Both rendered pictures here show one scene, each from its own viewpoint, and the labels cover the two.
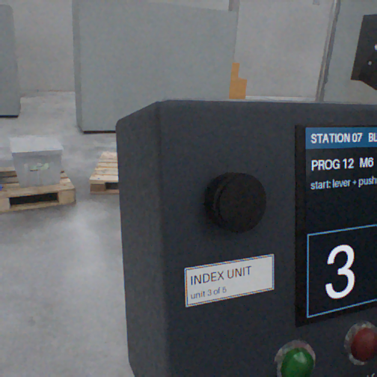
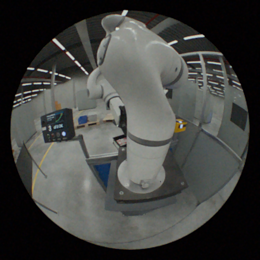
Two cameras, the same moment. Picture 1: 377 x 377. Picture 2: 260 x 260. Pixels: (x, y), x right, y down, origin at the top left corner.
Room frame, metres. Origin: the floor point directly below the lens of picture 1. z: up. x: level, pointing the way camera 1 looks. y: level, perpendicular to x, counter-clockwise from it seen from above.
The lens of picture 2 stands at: (-0.06, -0.62, 1.29)
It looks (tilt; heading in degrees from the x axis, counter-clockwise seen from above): 26 degrees down; 6
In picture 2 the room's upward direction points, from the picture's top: straight up
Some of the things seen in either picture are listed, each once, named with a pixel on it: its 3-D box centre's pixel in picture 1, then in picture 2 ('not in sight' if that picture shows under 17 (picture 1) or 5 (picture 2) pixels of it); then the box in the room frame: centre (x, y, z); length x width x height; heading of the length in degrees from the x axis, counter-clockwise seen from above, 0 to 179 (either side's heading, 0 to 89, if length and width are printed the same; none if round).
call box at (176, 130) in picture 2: not in sight; (177, 125); (0.63, -1.01, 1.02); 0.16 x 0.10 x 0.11; 113
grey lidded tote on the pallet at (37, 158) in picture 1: (35, 159); (93, 116); (3.15, 1.41, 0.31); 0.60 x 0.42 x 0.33; 30
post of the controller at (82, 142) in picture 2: not in sight; (83, 147); (0.31, -0.25, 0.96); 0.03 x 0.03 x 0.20; 23
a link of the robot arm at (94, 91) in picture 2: not in sight; (102, 71); (0.35, -0.43, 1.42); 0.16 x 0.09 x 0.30; 137
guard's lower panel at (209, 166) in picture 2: not in sight; (172, 142); (1.12, -1.26, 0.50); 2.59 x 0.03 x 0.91; 23
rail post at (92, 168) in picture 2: not in sight; (101, 184); (0.31, -0.25, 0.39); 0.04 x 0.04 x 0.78; 23
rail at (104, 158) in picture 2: not in sight; (139, 152); (0.48, -0.64, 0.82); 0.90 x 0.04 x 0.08; 113
